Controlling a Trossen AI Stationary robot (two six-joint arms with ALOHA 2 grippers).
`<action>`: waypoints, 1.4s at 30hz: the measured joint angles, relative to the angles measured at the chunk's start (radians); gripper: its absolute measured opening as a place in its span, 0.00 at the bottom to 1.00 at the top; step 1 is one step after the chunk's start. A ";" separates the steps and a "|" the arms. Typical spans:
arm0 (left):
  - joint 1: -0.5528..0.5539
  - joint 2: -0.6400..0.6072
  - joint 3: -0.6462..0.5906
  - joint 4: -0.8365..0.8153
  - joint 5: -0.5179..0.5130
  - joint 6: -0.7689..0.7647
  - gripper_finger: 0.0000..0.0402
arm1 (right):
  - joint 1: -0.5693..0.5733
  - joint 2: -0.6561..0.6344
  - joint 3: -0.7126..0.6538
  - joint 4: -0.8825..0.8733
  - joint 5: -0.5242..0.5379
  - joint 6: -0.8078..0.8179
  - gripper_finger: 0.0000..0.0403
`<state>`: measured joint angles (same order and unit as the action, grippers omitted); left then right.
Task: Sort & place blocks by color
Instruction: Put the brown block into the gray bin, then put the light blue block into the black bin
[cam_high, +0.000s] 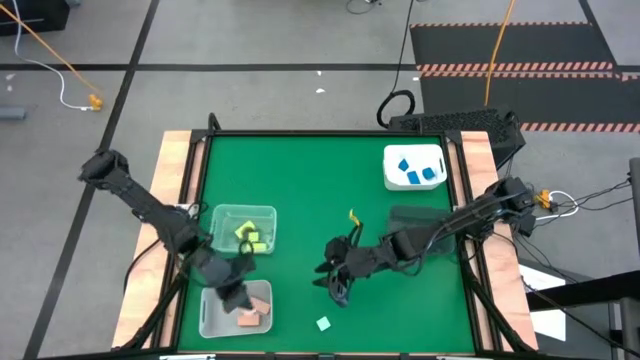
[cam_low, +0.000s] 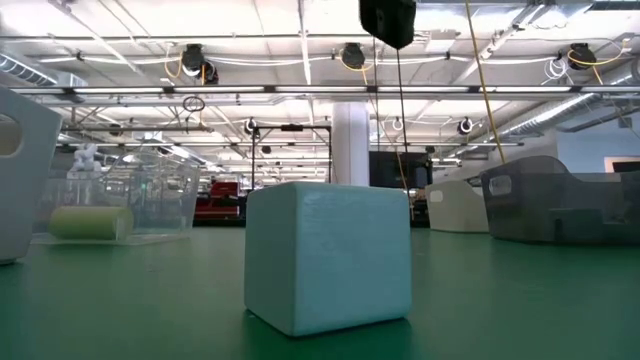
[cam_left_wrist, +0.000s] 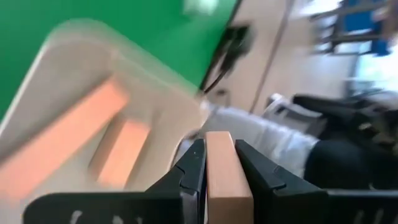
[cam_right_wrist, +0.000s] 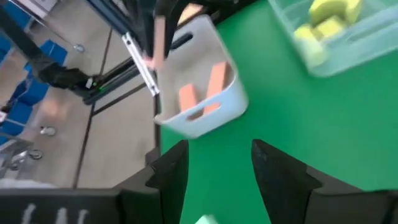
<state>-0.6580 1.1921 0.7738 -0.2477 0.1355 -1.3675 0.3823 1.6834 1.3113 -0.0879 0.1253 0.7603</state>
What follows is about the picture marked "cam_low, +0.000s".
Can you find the red tool chest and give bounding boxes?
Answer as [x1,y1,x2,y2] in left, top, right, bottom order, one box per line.
[194,180,242,220]

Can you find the black monitor screen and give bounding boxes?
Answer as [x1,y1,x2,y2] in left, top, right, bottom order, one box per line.
[368,151,434,190]

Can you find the yellow hanging cable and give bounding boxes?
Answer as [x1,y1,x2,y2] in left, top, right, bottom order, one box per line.
[463,0,507,167]

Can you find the clear plastic bin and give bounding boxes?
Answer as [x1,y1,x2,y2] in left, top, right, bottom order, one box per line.
[32,149,202,246]

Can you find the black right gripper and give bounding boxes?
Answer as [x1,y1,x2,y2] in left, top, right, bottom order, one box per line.
[358,0,417,50]

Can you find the white robot figure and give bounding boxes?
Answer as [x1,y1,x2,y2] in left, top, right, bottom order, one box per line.
[67,143,104,180]

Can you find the light blue cube block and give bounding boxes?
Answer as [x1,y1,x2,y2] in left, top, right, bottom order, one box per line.
[243,181,413,338]

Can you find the small white plastic bin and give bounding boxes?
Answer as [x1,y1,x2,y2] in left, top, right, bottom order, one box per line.
[424,179,490,234]

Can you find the black hanging cable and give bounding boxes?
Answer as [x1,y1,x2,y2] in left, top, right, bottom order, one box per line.
[394,47,416,221]
[371,37,380,151]

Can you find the silver ceiling air duct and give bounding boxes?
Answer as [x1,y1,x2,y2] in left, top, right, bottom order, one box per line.
[0,52,89,87]
[492,62,640,139]

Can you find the black ceiling cable reel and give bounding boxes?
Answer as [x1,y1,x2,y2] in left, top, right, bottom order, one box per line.
[568,42,599,71]
[339,42,367,71]
[180,43,220,86]

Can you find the framed wall picture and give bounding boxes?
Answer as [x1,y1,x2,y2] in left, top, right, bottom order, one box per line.
[603,156,640,174]

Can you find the white building pillar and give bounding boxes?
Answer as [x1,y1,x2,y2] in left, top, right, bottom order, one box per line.
[332,102,371,187]

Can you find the green cylinder block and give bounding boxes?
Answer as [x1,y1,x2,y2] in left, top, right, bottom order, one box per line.
[48,205,135,240]

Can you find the large white plastic bin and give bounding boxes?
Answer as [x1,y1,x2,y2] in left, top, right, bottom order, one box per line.
[0,84,65,265]

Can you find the gray translucent plastic bin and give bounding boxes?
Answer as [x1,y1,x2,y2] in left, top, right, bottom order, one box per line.
[479,154,640,245]

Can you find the black metal frame stand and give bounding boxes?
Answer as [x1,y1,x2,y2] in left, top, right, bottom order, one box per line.
[249,123,333,192]

